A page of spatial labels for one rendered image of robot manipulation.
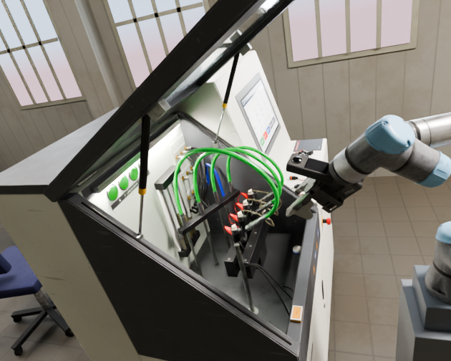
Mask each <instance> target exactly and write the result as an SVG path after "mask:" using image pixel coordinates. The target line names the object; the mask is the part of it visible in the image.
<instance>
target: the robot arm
mask: <svg viewBox="0 0 451 361"><path fill-rule="evenodd" d="M446 145H451V112H449V113H445V114H441V115H434V116H430V117H424V118H420V119H416V120H410V121H406V122H405V121H404V120H403V119H402V118H400V117H398V116H396V115H387V116H384V117H383V118H381V119H380V120H378V121H376V122H375V123H374V124H373V125H370V126H369V127H368V128H367V129H366V131H364V132H363V133H362V134H361V135H360V136H359V137H358V138H357V139H355V140H354V141H353V142H352V143H350V144H349V145H348V146H347V147H345V149H343V150H342V151H341V152H340V153H339V154H338V155H336V156H335V158H334V159H333V160H332V161H331V162H330V163H328V162H325V161H322V160H317V159H314V158H310V157H306V156H303V155H299V154H295V153H292V154H291V157H290V158H289V160H288V162H287V164H286V171H288V172H291V173H295V174H298V175H302V176H305V177H307V178H306V179H305V180H304V181H303V182H302V183H301V184H300V186H299V187H298V188H297V189H296V190H295V195H296V196H297V195H299V194H300V193H301V192H304V193H305V194H304V195H300V196H299V197H298V198H297V200H296V201H295V202H294V203H292V204H291V205H290V206H289V207H288V208H287V209H286V216H287V217H288V216H291V215H294V214H295V215H297V216H300V217H302V218H305V219H308V220H309V219H312V218H313V214H312V212H311V211H310V208H311V207H312V206H313V204H314V202H313V201H312V199H314V200H315V201H316V202H317V203H318V204H319V205H321V206H323V207H322V209H323V210H325V211H326V212H327V213H331V212H332V211H334V210H336V209H337V208H338V207H340V206H342V205H343V202H344V200H345V199H346V198H348V197H350V196H351V195H352V194H354V193H356V192H357V191H359V190H360V189H362V183H363V181H364V178H365V177H367V176H368V175H369V174H371V173H373V172H374V171H375V170H376V169H378V168H384V169H386V170H388V171H390V172H392V173H395V174H397V175H400V176H402V177H403V178H406V179H408V180H410V181H413V182H414V183H415V184H417V185H419V184H420V185H422V186H425V187H428V188H434V187H437V186H440V185H441V184H443V183H444V182H445V181H446V180H447V178H449V176H450V174H451V160H450V158H448V157H447V156H446V155H444V154H442V153H441V152H440V151H438V150H434V149H433V148H438V147H442V146H446ZM335 206H336V207H335ZM333 207H335V208H333ZM331 208H333V209H332V210H330V209H331ZM435 238H436V242H435V252H434V259H433V262H432V264H431V266H430V267H429V269H428V270H427V271H426V273H425V280H424V282H425V287H426V288H427V290H428V292H429V293H430V294H431V295H432V296H434V297H435V298H437V299H439V300H440V301H442V302H445V303H448V304H451V221H449V222H446V223H444V224H442V225H441V226H440V227H439V228H438V230H437V234H436V236H435Z"/></svg>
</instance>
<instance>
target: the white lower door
mask: <svg viewBox="0 0 451 361"><path fill-rule="evenodd" d="M328 337H329V335H328V327H327V318H326V301H325V293H324V276H323V267H322V259H321V242H320V244H319V257H318V264H317V270H316V283H315V290H314V302H313V309H312V315H311V328H310V335H309V346H308V353H307V360H306V361H327V350H328Z"/></svg>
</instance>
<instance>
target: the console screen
mask: <svg viewBox="0 0 451 361"><path fill-rule="evenodd" d="M235 98H236V101H237V103H238V106H239V107H240V109H241V112H242V114H243V117H244V119H245V121H246V124H247V126H248V129H249V130H250V132H251V135H252V137H253V139H254V142H255V144H256V147H257V148H258V150H260V151H262V152H264V153H265V154H267V155H269V153H270V152H271V148H272V147H273V144H274V143H275V140H276V138H277V136H278V133H279V131H280V129H281V125H280V123H279V121H278V118H277V116H276V113H275V110H274V108H273V105H272V103H271V100H270V98H269V96H268V93H267V90H266V87H265V85H264V83H263V80H262V78H261V75H260V72H258V73H257V74H256V75H255V76H254V77H253V78H252V80H251V81H250V82H249V83H248V84H247V85H246V86H245V87H244V88H243V89H242V90H241V91H240V92H239V93H238V94H237V95H236V96H235Z"/></svg>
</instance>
